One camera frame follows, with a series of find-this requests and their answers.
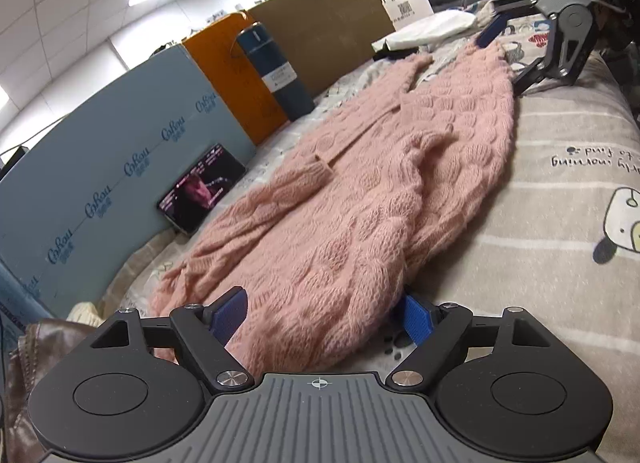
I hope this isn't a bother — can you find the pink knitted cardigan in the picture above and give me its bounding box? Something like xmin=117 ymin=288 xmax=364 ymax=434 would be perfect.
xmin=149 ymin=44 xmax=514 ymax=376

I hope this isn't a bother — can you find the folded white garment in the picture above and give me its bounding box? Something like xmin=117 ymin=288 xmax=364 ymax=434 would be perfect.
xmin=371 ymin=10 xmax=476 ymax=53

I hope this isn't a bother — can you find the cream knitted garment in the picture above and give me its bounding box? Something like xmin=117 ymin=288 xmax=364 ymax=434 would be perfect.
xmin=66 ymin=301 xmax=104 ymax=327

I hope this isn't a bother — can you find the smartphone with lit screen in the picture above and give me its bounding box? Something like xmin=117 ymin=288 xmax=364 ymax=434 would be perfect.
xmin=156 ymin=143 xmax=246 ymax=235

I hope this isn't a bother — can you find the patterned bed sheet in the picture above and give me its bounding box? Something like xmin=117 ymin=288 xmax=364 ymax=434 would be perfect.
xmin=98 ymin=0 xmax=640 ymax=463

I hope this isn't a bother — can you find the brown leather jacket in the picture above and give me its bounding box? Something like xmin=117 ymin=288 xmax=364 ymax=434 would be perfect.
xmin=1 ymin=319 xmax=104 ymax=462

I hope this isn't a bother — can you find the brown cardboard box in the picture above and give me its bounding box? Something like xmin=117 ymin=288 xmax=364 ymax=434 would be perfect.
xmin=250 ymin=0 xmax=394 ymax=97

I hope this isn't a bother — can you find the blue-grey Cabau cardboard box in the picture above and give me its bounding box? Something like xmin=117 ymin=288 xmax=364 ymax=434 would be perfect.
xmin=1 ymin=46 xmax=256 ymax=326

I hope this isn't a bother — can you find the orange cardboard box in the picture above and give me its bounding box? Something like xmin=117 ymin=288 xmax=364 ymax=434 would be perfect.
xmin=182 ymin=11 xmax=286 ymax=145

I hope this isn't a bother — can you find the dark blue vacuum bottle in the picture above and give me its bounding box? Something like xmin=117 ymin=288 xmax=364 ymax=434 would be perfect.
xmin=235 ymin=22 xmax=316 ymax=122

